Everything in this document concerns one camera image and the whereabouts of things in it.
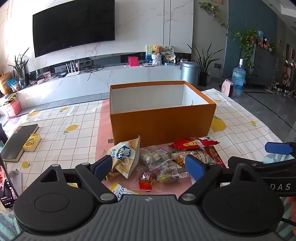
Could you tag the pink cube box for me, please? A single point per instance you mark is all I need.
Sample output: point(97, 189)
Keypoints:
point(133, 61)

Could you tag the small photo frame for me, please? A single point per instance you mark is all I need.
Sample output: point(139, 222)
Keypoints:
point(46, 75)

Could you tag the small green clear packet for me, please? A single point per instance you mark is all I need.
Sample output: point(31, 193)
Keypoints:
point(166, 176)

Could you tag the white tablet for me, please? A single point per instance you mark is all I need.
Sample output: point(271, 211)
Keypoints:
point(148, 64)

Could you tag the round painted fan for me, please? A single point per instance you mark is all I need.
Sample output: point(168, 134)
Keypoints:
point(168, 52)

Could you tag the framed wall picture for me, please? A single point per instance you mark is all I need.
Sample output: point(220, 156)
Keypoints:
point(218, 1)

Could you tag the orange cardboard box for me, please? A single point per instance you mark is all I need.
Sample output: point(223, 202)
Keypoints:
point(161, 125)

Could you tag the teal rug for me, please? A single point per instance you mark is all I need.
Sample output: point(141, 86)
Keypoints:
point(8, 227)

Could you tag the blue tissue box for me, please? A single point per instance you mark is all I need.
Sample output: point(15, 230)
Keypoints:
point(170, 64)

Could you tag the landscape picture card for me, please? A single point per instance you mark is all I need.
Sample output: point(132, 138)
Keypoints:
point(148, 53)

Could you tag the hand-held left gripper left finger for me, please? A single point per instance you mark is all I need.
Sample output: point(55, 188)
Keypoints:
point(103, 166)

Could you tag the teddy bear bouquet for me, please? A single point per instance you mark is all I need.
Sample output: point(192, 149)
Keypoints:
point(157, 52)

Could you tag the grey cabinet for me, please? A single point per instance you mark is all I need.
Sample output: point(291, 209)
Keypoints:
point(263, 67)

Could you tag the white router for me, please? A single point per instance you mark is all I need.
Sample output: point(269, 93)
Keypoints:
point(72, 74)

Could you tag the dark red snack packet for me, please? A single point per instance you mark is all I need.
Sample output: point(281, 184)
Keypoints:
point(216, 157)

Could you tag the gold vase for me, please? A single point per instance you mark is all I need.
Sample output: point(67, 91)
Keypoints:
point(5, 82)

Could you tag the yellow and white packet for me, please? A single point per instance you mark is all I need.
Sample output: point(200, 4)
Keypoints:
point(119, 188)

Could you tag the phone stand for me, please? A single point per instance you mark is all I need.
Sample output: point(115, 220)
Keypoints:
point(15, 172)

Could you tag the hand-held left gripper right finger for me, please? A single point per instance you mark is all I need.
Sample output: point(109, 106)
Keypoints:
point(195, 166)

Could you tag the tall green plant in vase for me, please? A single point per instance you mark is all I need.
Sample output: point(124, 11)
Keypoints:
point(20, 69)

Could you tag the small black device box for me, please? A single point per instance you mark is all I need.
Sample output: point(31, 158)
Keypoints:
point(62, 75)

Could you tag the yellow duck tissue pack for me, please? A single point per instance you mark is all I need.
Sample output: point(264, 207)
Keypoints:
point(31, 142)

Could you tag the black wall television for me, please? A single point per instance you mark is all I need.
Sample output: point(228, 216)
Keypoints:
point(74, 25)

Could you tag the blue snack bag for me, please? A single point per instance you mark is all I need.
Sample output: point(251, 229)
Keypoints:
point(13, 84)

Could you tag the pink carton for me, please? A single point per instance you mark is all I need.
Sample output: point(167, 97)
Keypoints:
point(13, 109)

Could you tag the blue water jug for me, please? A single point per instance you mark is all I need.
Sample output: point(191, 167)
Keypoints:
point(238, 77)

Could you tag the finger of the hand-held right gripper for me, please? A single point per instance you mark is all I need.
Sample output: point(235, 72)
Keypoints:
point(277, 148)
point(245, 161)

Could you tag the pink table mat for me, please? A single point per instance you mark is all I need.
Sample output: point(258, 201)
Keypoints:
point(104, 129)

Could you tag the white marble television cabinet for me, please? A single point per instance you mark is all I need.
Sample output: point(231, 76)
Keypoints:
point(115, 76)

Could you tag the pink space heater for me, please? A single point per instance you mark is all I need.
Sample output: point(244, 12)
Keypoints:
point(227, 89)

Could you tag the clear packet of fried sticks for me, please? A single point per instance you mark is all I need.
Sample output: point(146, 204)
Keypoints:
point(179, 158)

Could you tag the trailing vine plant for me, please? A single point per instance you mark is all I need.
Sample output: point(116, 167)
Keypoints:
point(248, 39)

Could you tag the silver trash can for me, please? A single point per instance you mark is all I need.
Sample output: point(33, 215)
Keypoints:
point(189, 74)

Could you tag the potted snake plant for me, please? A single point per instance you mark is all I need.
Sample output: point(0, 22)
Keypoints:
point(203, 80)

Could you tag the black side table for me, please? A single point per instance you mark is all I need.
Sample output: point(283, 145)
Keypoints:
point(2, 134)

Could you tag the smartphone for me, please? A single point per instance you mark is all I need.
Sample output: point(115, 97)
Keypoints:
point(5, 185)

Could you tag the clear bag of white balls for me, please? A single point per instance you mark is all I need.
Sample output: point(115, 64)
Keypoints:
point(152, 156)

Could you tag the yellow chip bag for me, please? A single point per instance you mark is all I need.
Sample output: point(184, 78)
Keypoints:
point(124, 155)

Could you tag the black notebook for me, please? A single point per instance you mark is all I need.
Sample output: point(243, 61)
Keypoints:
point(18, 143)

